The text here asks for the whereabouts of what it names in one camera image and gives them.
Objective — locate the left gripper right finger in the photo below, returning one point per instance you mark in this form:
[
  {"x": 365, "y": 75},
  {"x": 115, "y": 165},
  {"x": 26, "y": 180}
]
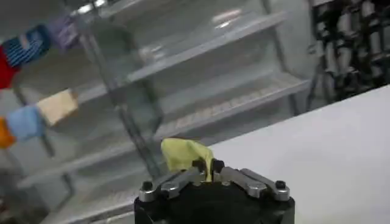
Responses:
[{"x": 253, "y": 184}]

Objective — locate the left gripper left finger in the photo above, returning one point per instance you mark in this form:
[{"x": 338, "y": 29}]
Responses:
[{"x": 170, "y": 185}]

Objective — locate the yellow cloth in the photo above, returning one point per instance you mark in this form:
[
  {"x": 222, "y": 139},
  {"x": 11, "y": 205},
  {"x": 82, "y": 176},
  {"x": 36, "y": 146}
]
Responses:
[{"x": 179, "y": 155}]

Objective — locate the grey metal shelf unit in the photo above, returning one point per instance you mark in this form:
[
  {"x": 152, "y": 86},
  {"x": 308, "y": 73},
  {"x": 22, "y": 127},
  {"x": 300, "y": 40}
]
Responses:
[{"x": 198, "y": 51}]

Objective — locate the rack with coloured cloths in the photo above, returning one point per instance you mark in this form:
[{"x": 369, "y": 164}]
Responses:
[{"x": 58, "y": 106}]

